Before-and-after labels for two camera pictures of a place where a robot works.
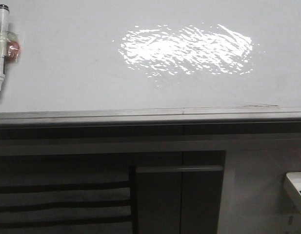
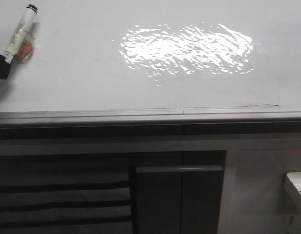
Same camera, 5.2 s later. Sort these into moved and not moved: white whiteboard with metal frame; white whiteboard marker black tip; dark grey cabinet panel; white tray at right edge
Moved: white whiteboard marker black tip
Not moved: white tray at right edge; dark grey cabinet panel; white whiteboard with metal frame
